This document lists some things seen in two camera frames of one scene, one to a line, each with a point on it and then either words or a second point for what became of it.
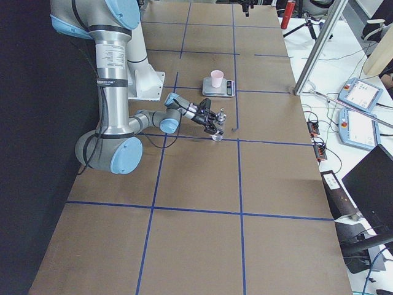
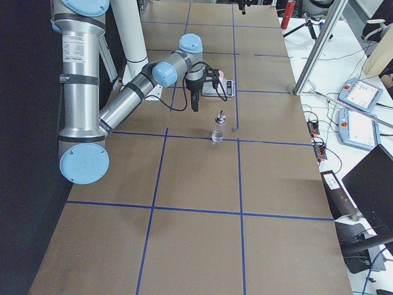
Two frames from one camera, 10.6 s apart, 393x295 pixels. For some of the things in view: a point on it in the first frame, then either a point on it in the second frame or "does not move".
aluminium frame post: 338,8 does not move
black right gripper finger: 213,117 → 194,101
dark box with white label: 341,204 does not move
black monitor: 370,183 does not move
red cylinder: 290,7 does not move
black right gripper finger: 210,128 → 196,102
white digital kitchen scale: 226,89 does not move
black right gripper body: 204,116 → 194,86
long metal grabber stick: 352,107 does not move
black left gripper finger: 245,8 → 241,4
